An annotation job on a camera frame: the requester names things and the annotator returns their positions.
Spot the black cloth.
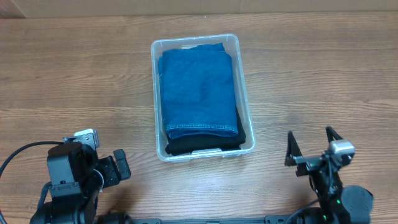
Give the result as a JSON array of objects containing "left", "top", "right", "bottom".
[{"left": 165, "top": 110, "right": 246, "bottom": 156}]

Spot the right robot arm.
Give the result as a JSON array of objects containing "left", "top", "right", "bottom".
[{"left": 284, "top": 126, "right": 374, "bottom": 223}]

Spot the clear plastic storage bin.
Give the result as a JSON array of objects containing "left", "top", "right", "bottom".
[{"left": 151, "top": 34, "right": 256, "bottom": 162}]

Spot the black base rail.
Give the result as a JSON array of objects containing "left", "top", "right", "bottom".
[{"left": 94, "top": 208, "right": 338, "bottom": 224}]

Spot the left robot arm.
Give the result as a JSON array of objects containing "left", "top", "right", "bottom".
[{"left": 30, "top": 142, "right": 131, "bottom": 224}]

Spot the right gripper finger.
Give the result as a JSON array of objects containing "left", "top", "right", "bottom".
[
  {"left": 325, "top": 126, "right": 343, "bottom": 143},
  {"left": 286, "top": 131, "right": 302, "bottom": 157}
]

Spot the blue denim cloth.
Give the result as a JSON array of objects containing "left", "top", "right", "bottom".
[{"left": 159, "top": 43, "right": 238, "bottom": 139}]

